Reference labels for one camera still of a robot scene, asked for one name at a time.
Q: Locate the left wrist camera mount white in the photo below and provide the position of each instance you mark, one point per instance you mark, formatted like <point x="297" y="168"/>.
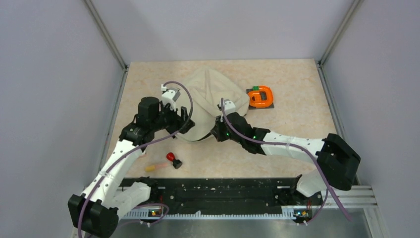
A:
<point x="169" y="96"/>

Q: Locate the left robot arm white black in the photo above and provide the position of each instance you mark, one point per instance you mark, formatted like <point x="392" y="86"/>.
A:
<point x="99" y="208"/>

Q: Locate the beige canvas student bag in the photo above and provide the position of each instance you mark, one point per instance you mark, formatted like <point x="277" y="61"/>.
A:
<point x="207" y="86"/>

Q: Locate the orange tape dispenser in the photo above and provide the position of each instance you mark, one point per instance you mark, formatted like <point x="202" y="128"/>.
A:
<point x="260" y="97"/>

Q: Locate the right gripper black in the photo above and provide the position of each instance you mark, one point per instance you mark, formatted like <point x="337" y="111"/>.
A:
<point x="217" y="130"/>

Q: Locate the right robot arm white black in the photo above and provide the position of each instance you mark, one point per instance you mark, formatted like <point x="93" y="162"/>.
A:
<point x="336" y="162"/>

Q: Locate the yellow pink highlighter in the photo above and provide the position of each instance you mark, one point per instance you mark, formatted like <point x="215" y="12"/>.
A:
<point x="155" y="167"/>

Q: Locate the black square pad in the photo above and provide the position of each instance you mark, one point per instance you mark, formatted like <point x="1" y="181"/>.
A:
<point x="265" y="106"/>

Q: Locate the red black stamp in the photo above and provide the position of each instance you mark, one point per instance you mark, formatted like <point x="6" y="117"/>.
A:
<point x="176" y="163"/>

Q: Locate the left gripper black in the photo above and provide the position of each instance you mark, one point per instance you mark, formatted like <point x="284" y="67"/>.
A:
<point x="179" y="122"/>

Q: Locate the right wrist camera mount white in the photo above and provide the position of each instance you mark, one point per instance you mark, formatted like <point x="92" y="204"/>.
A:
<point x="227" y="107"/>

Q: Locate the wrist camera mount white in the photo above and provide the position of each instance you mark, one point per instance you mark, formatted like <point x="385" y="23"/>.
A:
<point x="169" y="96"/>
<point x="227" y="107"/>

